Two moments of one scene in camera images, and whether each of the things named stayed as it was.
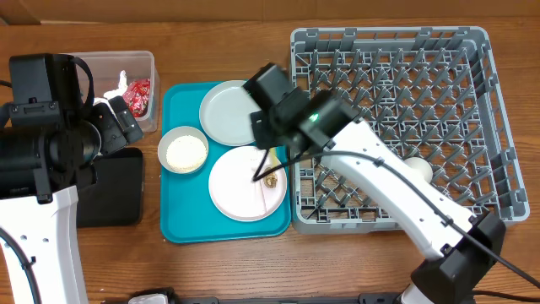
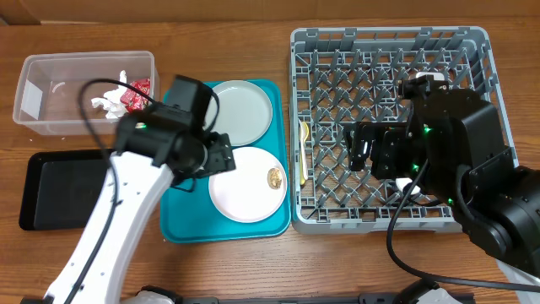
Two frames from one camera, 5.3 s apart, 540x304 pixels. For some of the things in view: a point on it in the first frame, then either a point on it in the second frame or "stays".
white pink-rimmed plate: [232, 191] stays
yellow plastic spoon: [272, 157] to [304, 132]
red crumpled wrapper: [137, 95] stays
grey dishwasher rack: [434, 95] stays
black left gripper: [115, 138] to [220, 155]
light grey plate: [225, 114] stays
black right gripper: [263, 138] to [388, 135]
